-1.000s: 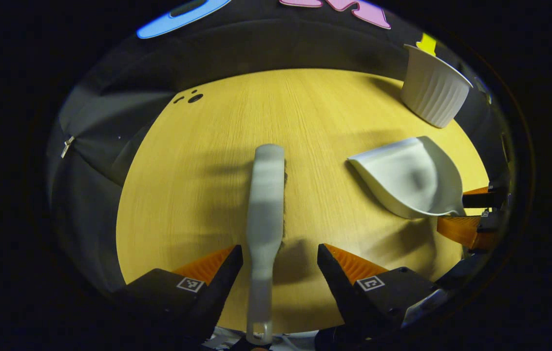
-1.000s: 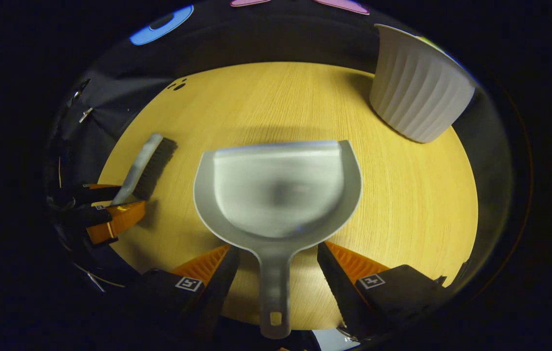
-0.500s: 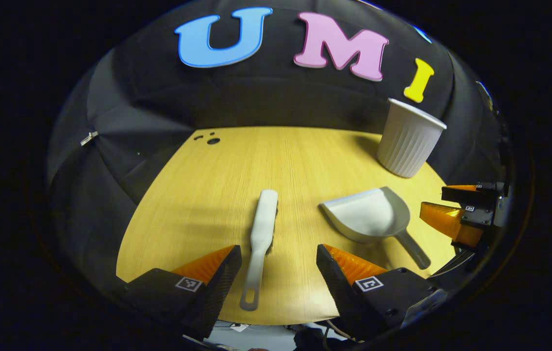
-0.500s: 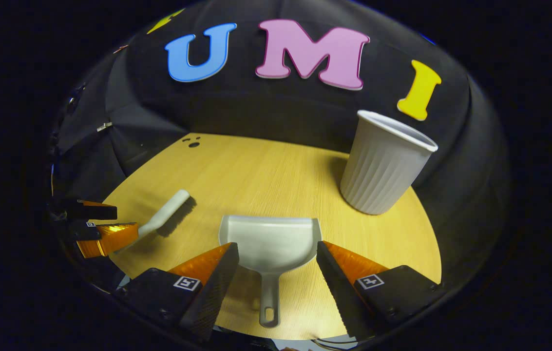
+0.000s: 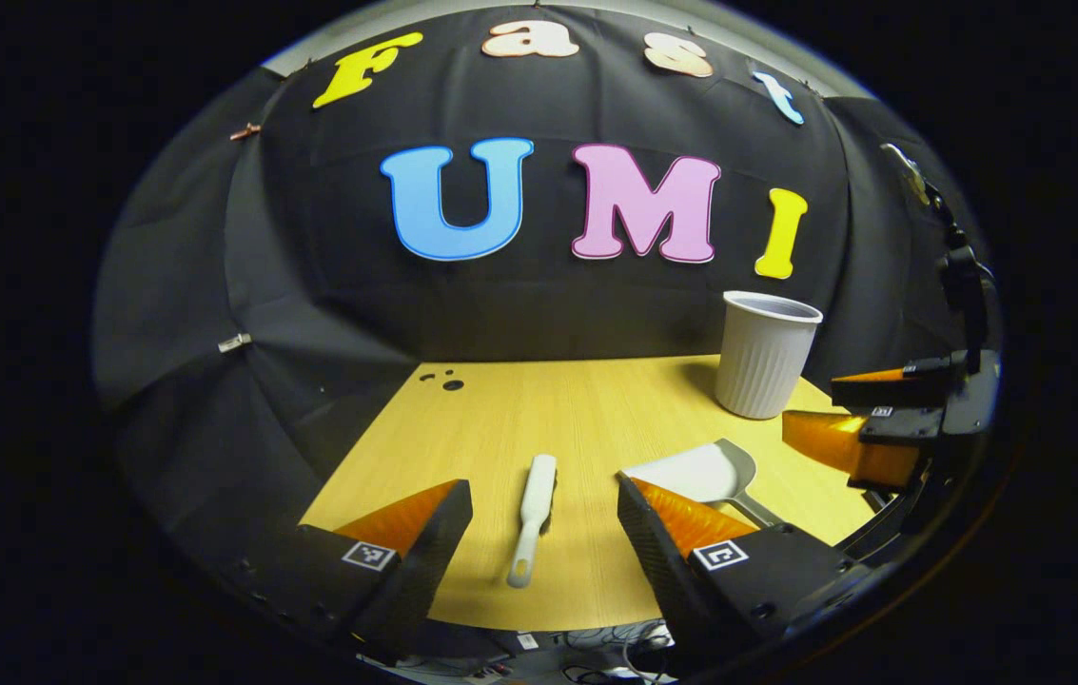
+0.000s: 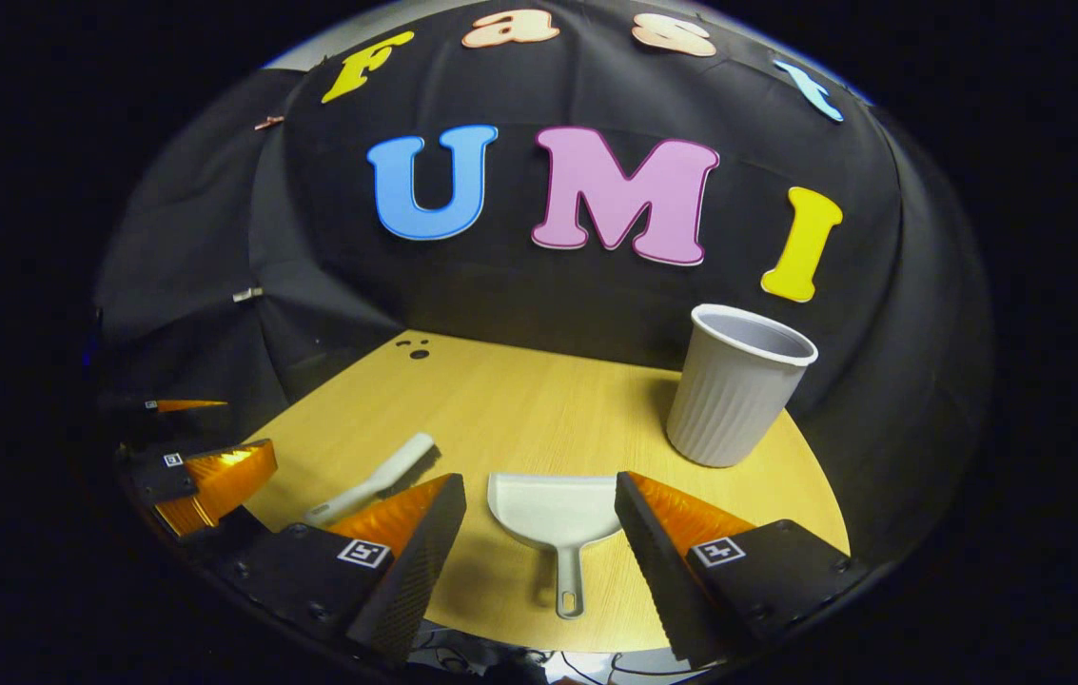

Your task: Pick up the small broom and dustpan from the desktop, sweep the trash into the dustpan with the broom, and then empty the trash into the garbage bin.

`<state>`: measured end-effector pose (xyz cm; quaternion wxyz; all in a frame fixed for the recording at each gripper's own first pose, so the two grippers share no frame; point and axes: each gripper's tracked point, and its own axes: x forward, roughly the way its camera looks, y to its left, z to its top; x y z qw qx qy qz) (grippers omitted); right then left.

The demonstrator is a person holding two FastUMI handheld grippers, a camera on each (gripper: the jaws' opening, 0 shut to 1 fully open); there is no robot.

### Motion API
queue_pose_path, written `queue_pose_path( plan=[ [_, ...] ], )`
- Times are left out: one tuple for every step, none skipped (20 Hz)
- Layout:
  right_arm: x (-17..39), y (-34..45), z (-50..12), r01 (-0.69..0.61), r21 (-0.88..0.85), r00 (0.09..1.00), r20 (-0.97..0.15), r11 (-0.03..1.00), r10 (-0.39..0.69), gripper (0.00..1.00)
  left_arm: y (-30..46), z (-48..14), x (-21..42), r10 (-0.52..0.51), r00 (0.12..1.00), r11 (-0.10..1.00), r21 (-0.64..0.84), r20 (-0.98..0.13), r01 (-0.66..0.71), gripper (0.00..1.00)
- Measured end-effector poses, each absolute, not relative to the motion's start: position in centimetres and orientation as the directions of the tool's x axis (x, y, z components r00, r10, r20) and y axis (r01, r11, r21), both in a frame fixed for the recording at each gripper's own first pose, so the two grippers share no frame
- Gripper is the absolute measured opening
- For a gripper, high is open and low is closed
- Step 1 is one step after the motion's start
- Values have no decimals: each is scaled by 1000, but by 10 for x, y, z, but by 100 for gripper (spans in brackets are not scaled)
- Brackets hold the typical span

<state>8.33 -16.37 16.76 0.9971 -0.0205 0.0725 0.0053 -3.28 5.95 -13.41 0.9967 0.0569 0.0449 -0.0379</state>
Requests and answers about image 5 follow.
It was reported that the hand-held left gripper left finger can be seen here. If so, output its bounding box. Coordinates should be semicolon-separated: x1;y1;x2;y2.
232;477;475;667

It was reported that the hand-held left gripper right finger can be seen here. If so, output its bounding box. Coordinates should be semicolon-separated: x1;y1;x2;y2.
615;472;851;674

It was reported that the white dustpan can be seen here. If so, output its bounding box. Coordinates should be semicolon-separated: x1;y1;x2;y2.
621;438;788;530

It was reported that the white ribbed garbage bin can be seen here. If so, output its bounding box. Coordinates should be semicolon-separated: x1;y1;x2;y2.
714;290;826;421

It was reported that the small white broom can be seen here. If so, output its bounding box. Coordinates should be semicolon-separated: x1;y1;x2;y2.
506;453;559;590

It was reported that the wooden desktop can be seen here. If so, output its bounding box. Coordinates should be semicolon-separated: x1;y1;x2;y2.
298;354;878;635

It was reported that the black backdrop cloth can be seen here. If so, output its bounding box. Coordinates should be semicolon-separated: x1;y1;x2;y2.
91;5;987;610

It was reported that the bundle of cables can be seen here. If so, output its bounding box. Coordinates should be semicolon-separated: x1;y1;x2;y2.
462;620;687;685

